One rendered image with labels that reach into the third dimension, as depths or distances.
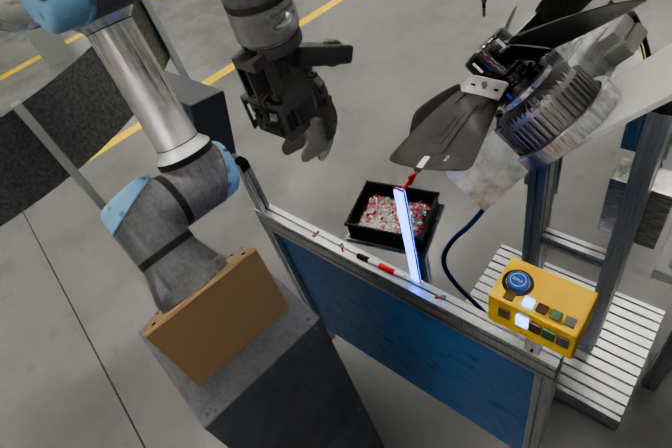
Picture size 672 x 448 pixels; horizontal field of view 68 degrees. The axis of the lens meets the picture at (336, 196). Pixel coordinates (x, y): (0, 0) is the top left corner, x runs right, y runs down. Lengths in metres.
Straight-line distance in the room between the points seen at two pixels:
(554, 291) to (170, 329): 0.68
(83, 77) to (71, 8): 2.07
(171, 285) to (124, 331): 1.70
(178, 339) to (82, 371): 1.72
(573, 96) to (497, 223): 1.30
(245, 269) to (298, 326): 0.20
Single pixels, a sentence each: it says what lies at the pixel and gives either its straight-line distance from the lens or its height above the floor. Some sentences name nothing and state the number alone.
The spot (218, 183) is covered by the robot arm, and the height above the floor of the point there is 1.27.
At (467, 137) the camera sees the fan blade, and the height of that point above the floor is 1.18.
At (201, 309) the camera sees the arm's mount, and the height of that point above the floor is 1.18.
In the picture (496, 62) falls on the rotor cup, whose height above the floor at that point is 1.22.
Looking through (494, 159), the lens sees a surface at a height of 1.03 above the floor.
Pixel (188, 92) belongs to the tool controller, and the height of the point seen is 1.24.
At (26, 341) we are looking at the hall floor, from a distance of 2.98.
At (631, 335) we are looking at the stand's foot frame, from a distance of 2.11.
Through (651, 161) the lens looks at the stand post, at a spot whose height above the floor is 1.02.
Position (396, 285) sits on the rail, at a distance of 1.24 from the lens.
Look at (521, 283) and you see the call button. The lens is 0.97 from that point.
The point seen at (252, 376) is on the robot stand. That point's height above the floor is 1.00.
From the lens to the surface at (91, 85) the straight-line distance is 2.65.
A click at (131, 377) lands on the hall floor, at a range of 2.50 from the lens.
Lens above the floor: 1.90
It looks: 46 degrees down
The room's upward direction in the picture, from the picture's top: 18 degrees counter-clockwise
